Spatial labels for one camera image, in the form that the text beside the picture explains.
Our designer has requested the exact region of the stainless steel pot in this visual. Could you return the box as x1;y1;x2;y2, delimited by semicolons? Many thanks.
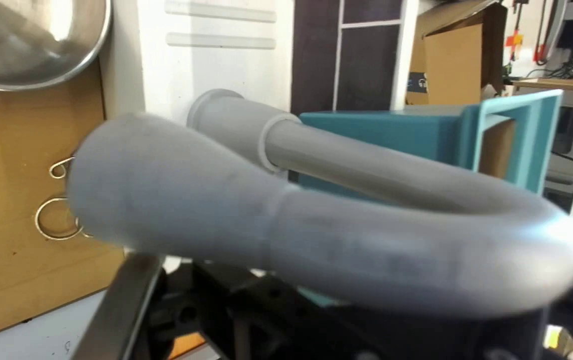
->
0;0;114;95

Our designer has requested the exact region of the grey toy faucet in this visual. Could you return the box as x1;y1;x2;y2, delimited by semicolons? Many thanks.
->
66;87;573;321

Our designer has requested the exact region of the teal planter box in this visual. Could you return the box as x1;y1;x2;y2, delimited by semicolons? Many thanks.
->
298;89;566;200

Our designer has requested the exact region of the cardboard box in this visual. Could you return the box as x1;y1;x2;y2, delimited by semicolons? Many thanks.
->
414;0;509;111

